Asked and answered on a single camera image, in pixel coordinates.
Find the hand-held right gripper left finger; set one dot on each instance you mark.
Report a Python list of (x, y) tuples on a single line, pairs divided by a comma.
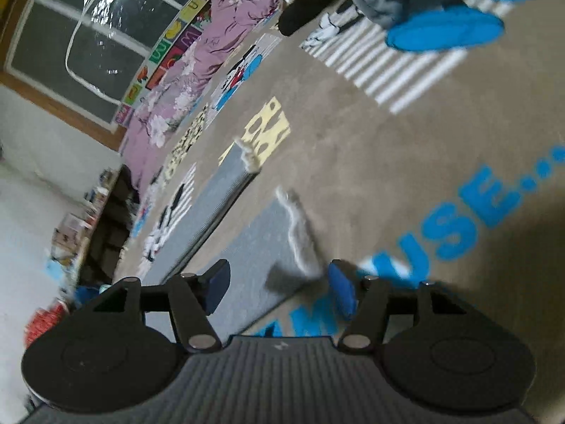
[(217, 283)]

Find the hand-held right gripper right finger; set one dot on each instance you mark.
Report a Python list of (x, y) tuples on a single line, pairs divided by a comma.
[(342, 290)]

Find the cluttered low shelf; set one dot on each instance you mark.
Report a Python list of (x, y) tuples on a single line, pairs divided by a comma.
[(103, 229)]

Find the beige cartoon printed blanket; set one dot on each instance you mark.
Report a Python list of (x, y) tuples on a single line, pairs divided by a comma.
[(353, 141)]

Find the red patterned object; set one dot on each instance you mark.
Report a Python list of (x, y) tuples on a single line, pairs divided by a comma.
[(42, 324)]

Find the colourful alphabet mat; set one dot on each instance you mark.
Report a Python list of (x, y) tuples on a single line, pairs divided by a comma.
[(176, 39)]

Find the purple floral quilt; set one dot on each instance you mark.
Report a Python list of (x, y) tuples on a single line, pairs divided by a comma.
[(229, 17)]

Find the black cloth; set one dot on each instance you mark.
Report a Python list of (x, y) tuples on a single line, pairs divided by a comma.
[(300, 14)]

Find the wooden framed window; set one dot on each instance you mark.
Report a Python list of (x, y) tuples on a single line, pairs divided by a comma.
[(57, 44)]

